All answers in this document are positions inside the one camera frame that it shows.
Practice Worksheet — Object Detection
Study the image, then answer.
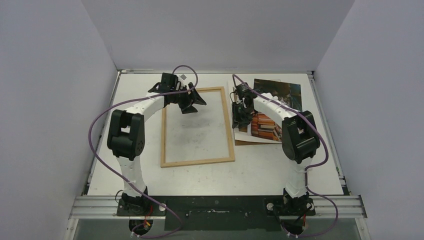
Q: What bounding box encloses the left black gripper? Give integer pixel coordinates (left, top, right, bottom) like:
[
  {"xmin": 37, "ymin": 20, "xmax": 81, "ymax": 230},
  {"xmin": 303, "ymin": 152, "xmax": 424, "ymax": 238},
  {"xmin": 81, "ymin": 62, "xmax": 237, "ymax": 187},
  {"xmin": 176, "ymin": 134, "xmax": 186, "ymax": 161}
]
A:
[{"xmin": 170, "ymin": 83, "xmax": 206, "ymax": 114}]

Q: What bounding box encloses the wooden picture frame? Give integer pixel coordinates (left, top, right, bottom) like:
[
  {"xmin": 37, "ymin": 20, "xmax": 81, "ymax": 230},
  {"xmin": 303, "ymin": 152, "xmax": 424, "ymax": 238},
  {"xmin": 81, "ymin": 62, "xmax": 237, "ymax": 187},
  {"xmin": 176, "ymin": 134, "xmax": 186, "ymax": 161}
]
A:
[{"xmin": 160, "ymin": 86, "xmax": 236, "ymax": 168}]

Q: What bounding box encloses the book photo print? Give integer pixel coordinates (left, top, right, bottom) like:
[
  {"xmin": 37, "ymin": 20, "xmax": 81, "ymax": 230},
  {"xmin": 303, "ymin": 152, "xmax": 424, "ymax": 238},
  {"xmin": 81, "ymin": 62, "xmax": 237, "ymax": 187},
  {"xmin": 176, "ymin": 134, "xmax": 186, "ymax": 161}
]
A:
[{"xmin": 249, "ymin": 78, "xmax": 302, "ymax": 143}]

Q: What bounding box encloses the brown backing board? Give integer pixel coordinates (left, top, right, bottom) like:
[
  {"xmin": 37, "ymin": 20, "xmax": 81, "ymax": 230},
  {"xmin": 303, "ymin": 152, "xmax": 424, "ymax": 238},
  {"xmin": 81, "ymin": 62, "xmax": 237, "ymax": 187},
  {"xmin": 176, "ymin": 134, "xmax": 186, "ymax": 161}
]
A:
[{"xmin": 233, "ymin": 125, "xmax": 267, "ymax": 146}]

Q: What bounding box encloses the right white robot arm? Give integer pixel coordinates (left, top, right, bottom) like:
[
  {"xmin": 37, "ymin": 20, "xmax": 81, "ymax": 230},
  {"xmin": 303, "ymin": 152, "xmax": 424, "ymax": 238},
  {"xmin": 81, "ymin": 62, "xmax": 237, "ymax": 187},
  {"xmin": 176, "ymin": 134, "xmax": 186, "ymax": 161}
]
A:
[{"xmin": 231, "ymin": 83, "xmax": 320, "ymax": 216}]

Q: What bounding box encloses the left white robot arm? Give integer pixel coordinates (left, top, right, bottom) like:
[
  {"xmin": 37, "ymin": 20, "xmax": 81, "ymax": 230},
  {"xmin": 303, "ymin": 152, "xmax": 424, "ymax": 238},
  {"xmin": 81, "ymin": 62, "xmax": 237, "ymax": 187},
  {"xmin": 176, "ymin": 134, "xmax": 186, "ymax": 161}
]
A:
[{"xmin": 106, "ymin": 73, "xmax": 207, "ymax": 216}]

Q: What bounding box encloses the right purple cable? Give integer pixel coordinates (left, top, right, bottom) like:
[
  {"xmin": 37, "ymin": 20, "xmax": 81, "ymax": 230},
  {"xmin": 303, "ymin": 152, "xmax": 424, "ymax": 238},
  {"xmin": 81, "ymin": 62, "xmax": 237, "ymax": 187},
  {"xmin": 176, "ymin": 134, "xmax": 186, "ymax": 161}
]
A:
[{"xmin": 231, "ymin": 74, "xmax": 339, "ymax": 239}]

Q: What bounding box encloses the purple cable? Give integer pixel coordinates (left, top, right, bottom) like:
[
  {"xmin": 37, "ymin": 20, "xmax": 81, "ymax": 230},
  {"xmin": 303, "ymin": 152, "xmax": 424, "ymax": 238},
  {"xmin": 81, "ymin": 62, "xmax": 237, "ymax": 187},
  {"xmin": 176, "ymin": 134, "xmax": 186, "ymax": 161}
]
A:
[
  {"xmin": 87, "ymin": 64, "xmax": 200, "ymax": 240},
  {"xmin": 231, "ymin": 74, "xmax": 339, "ymax": 239}
]

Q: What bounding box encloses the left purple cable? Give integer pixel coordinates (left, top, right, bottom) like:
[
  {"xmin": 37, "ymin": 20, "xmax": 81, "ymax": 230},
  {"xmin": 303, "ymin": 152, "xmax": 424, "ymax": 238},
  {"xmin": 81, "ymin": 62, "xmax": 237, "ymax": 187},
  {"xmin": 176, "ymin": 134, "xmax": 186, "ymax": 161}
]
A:
[{"xmin": 87, "ymin": 64, "xmax": 200, "ymax": 240}]

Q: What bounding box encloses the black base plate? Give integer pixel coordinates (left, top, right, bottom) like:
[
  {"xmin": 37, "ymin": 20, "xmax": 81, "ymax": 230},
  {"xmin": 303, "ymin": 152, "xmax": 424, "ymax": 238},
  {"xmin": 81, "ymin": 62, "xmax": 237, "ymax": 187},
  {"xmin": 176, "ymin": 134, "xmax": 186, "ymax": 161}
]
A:
[{"xmin": 116, "ymin": 195, "xmax": 316, "ymax": 234}]

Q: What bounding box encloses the aluminium rail front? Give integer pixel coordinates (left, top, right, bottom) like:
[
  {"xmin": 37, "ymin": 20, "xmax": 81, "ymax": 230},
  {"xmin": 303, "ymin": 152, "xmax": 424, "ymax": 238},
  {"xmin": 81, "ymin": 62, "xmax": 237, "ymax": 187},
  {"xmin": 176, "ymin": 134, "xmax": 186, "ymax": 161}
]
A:
[{"xmin": 69, "ymin": 196, "xmax": 120, "ymax": 220}]

